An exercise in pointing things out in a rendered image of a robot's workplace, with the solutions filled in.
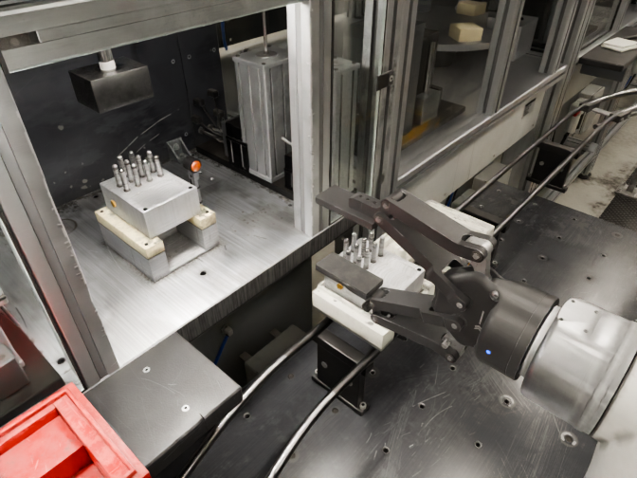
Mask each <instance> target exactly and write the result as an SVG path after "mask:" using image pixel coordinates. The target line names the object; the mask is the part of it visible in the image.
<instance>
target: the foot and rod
mask: <svg viewBox="0 0 637 478"><path fill-rule="evenodd" d="M96 53H97V57H98V61H99V62H98V63H97V64H91V65H87V66H84V67H80V68H76V69H72V70H68V73H69V76H70V80H71V82H72V85H73V88H74V91H75V95H76V98H77V101H78V102H79V103H81V104H83V105H84V106H86V107H88V108H90V109H92V110H94V111H96V112H98V113H100V114H101V113H104V112H107V111H110V110H113V109H116V108H119V107H121V106H124V105H127V104H130V103H133V102H136V101H141V100H145V99H148V98H150V97H153V96H154V93H153V89H152V84H151V80H150V75H149V70H148V66H147V65H145V64H142V63H139V62H137V61H134V60H132V59H129V58H126V57H124V56H123V57H119V58H116V59H114V58H113V54H112V50H111V49H107V50H103V51H99V52H96Z"/></svg>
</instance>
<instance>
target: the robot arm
mask: <svg viewBox="0 0 637 478"><path fill-rule="evenodd" d="M315 201H316V203H317V204H319V205H321V206H322V207H324V208H326V209H328V210H330V211H333V212H335V213H337V214H339V215H341V216H343V217H345V218H347V219H349V220H351V221H353V222H355V223H357V224H358V225H361V226H363V227H365V228H367V229H369V230H374V229H375V228H376V227H378V226H379V227H380V228H381V229H382V230H383V231H385V232H386V233H387V234H388V235H389V236H390V238H391V239H393V240H394V241H395V242H396V243H397V244H398V245H399V246H400V247H401V248H402V249H403V250H404V251H405V252H406V253H407V254H408V255H409V256H410V257H411V258H412V259H413V260H415V261H416V262H417V263H418V264H419V265H420V266H421V267H422V268H423V269H424V270H425V271H426V272H427V277H428V279H429V280H430V281H431V282H432V283H433V284H434V285H435V295H429V294H424V293H418V292H412V291H406V290H400V289H394V288H388V287H380V286H382V285H383V279H382V278H380V277H378V276H376V275H374V274H373V273H371V272H370V271H368V270H366V269H365V268H363V267H360V266H358V265H356V264H355V263H353V262H351V261H349V260H347V259H345V258H344V257H342V256H340V255H338V254H336V253H335V252H331V253H330V254H328V255H327V256H326V257H324V258H323V259H322V260H320V261H319V262H317V263H316V270H317V271H319V272H320V273H322V274H324V275H325V276H327V277H329V278H331V279H332V280H334V281H336V282H337V283H339V284H341V285H343V286H345V287H346V288H347V289H348V290H349V291H351V292H352V293H354V294H355V295H356V296H358V297H360V298H362V299H363V300H365V302H364V303H363V304H362V308H363V309H364V311H366V312H367V313H368V312H370V311H371V310H372V311H373V313H372V315H371V320H372V321H373V322H374V323H376V324H378V325H380V326H383V327H385V328H387V329H389V330H391V331H392V332H395V333H397V334H399V335H401V336H403V337H406V338H408V339H410V340H413V341H415V342H418V343H420V344H422V345H424V346H426V347H428V348H430V349H432V350H434V351H435V352H436V353H438V354H439V355H440V356H442V357H443V358H444V359H446V360H447V361H449V362H451V363H455V362H456V361H457V360H458V358H459V357H460V356H461V355H462V354H463V352H464V351H465V350H466V348H467V347H468V346H469V347H473V348H475V354H476V357H477V359H478V360H480V361H482V362H483V363H485V364H487V365H488V366H490V367H492V368H494V369H495V370H497V371H499V372H500V373H502V374H504V375H506V376H507V377H510V378H511V379H513V380H517V379H518V378H519V377H520V376H522V377H524V379H523V381H522V384H521V388H520V391H521V394H522V395H523V396H524V397H526V398H528V399H529V400H531V401H533V402H534V403H536V404H537V405H539V406H540V407H542V408H544V409H545V410H547V411H549V412H550V413H552V414H554V415H556V416H558V417H559V418H561V419H563V420H564V421H566V422H568V423H570V424H571V425H573V427H574V428H575V429H577V430H579V431H580V432H584V433H586V434H589V435H590V436H591V437H592V438H594V439H595V440H597V441H598V442H597V445H596V448H595V451H594V454H593V457H592V460H591V463H590V466H589V468H588V470H587V472H586V474H585V476H584V478H637V322H634V321H629V320H627V319H624V318H622V317H620V316H618V315H616V314H613V313H611V312H609V311H608V310H606V309H603V308H601V307H599V306H597V305H595V304H592V303H589V302H587V301H585V300H582V299H580V298H578V297H571V298H570V299H569V300H568V301H567V302H565V303H564V305H563V306H562V308H561V307H559V306H558V304H559V298H557V297H555V296H553V295H551V294H549V293H547V292H545V291H542V290H540V289H538V288H536V287H534V286H532V285H528V284H526V283H524V282H523V281H511V280H506V279H504V278H502V277H501V276H500V275H499V274H498V273H497V272H496V270H495V269H494V268H492V267H491V266H490V262H491V252H492V250H493V249H494V248H495V247H496V246H497V245H498V242H497V240H496V238H495V237H493V236H491V235H487V234H483V233H480V232H476V231H473V230H470V229H468V228H467V227H465V226H463V225H462V224H460V223H458V222H457V221H455V220H453V219H452V218H450V217H448V216H447V215H445V214H444V213H442V212H440V211H438V210H436V209H435V208H433V207H431V206H430V205H429V204H427V203H426V202H424V201H423V200H421V199H419V198H418V197H416V196H414V195H413V194H411V193H409V192H407V191H405V190H404V189H401V188H400V189H397V190H396V191H394V192H393V193H391V194H390V195H388V196H387V197H385V198H384V199H383V200H382V201H381V200H379V199H376V198H374V197H372V196H370V195H367V194H365V193H351V192H349V191H347V190H345V189H342V188H340V187H339V186H337V185H333V186H331V187H330V188H328V189H326V190H325V191H323V192H321V193H319V194H317V195H316V196H315ZM392 218H393V220H391V219H392ZM460 257H461V258H462V259H461V258H460ZM467 263H470V264H471V265H472V266H469V265H468V264H467ZM446 267H451V268H450V269H449V270H447V271H446V272H445V273H444V274H443V273H442V270H443V269H445V268H446ZM379 287H380V288H379ZM388 315H391V316H390V317H389V318H388V317H387V316H388Z"/></svg>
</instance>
